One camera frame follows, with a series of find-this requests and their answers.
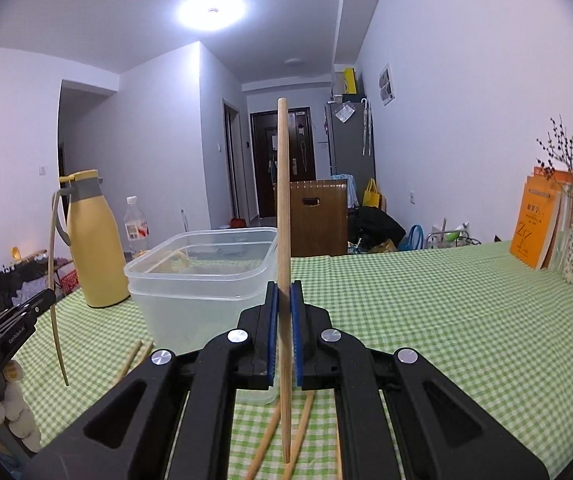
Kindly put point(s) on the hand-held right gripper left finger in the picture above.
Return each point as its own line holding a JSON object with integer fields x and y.
{"x": 272, "y": 330}

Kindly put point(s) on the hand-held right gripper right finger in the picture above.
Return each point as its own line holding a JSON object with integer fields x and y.
{"x": 296, "y": 330}

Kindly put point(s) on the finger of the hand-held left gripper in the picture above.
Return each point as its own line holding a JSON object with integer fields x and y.
{"x": 42, "y": 304}

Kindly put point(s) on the clear plastic container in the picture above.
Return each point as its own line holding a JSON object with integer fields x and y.
{"x": 191, "y": 305}

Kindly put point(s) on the dark clothes pile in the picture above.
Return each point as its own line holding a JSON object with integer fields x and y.
{"x": 21, "y": 282}

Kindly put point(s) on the red plastic basket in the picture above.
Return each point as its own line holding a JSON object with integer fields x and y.
{"x": 66, "y": 284}

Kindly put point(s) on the small yellow lamp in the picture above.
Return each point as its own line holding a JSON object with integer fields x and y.
{"x": 15, "y": 253}

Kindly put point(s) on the yellow thermos jug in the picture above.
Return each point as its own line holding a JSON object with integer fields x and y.
{"x": 94, "y": 250}

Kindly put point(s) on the red bowl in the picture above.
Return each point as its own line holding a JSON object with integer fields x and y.
{"x": 238, "y": 224}

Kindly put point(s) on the green checked tablecloth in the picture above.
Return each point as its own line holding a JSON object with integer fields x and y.
{"x": 416, "y": 310}

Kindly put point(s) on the clear plastic water bottle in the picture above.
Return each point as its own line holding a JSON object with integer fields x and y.
{"x": 136, "y": 225}

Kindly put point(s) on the black bag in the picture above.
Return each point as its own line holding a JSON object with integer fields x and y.
{"x": 376, "y": 225}

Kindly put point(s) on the blue bag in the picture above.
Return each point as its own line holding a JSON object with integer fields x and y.
{"x": 411, "y": 240}

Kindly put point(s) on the blue towel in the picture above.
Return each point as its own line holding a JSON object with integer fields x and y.
{"x": 350, "y": 190}

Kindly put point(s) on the yellow tote bag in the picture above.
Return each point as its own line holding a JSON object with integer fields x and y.
{"x": 371, "y": 195}

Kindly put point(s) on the dark entrance door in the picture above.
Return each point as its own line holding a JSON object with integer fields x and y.
{"x": 266, "y": 170}

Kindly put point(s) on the grey refrigerator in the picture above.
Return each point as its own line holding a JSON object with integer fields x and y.
{"x": 351, "y": 150}

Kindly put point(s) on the hanging umbrella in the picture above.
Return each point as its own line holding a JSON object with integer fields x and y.
{"x": 366, "y": 130}

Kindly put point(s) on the yellow box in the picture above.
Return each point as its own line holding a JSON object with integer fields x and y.
{"x": 350, "y": 81}

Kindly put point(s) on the large orange book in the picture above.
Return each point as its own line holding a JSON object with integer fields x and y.
{"x": 531, "y": 230}

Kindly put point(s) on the small flat ceiling light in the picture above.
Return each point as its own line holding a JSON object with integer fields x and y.
{"x": 295, "y": 62}

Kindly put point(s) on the white books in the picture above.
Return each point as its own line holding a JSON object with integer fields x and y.
{"x": 561, "y": 240}

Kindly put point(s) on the small orange book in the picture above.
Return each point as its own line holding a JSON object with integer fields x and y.
{"x": 558, "y": 176}

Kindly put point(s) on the round ceiling light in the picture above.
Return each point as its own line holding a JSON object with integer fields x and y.
{"x": 211, "y": 10}

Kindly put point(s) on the side door frame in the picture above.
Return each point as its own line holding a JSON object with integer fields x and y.
{"x": 231, "y": 160}

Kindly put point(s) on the white wall panel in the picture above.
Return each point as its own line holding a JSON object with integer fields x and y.
{"x": 387, "y": 85}

